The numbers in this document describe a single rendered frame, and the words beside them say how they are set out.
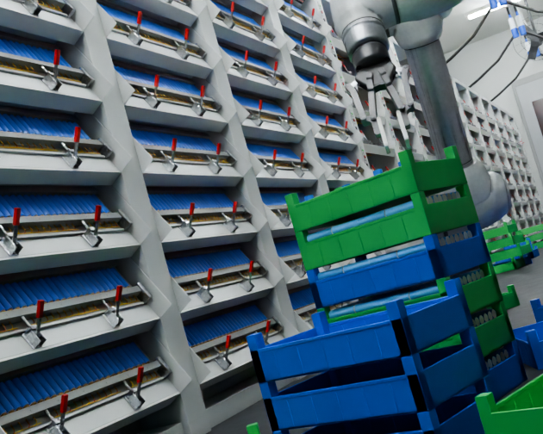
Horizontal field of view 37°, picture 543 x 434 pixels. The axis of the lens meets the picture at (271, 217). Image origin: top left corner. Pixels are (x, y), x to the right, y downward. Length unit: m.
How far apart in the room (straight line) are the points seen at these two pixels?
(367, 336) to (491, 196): 1.27
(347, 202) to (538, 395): 0.50
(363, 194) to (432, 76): 0.84
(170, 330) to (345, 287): 0.61
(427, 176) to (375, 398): 0.48
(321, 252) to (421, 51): 0.87
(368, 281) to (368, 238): 0.08
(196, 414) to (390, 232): 0.81
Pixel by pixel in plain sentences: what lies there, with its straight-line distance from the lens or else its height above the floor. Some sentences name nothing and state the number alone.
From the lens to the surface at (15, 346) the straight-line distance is 1.64.
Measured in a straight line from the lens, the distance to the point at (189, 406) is 2.05.
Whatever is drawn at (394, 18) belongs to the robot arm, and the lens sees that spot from 1.73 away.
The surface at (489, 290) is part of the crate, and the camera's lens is 1.60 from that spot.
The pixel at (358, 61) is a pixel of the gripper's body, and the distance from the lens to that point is 1.64.
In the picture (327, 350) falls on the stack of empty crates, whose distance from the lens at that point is 1.23.
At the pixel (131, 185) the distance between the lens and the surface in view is 2.07.
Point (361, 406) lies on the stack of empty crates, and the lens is 1.22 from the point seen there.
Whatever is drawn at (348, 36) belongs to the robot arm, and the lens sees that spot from 1.68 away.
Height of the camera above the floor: 0.30
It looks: 5 degrees up
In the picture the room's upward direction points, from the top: 16 degrees counter-clockwise
